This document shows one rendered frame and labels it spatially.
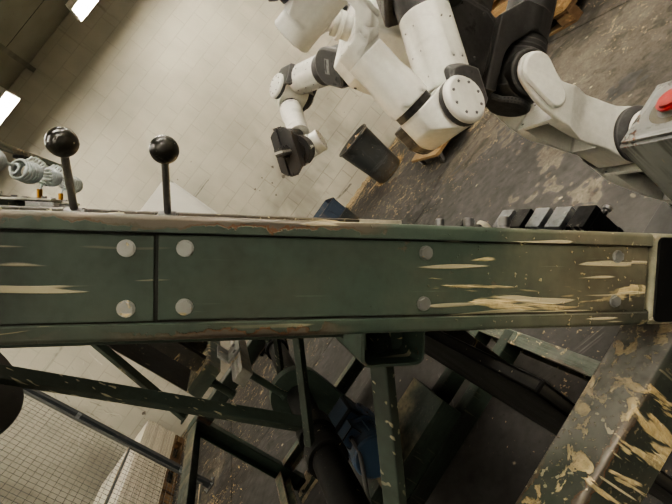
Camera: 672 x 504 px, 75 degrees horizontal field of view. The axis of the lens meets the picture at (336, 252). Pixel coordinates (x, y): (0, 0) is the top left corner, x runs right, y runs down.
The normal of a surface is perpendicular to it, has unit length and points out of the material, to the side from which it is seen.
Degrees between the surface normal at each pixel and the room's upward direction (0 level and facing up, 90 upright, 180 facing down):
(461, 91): 90
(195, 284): 90
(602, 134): 90
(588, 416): 0
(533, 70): 90
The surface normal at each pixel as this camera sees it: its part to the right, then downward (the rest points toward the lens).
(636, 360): -0.78, -0.58
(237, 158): 0.23, 0.09
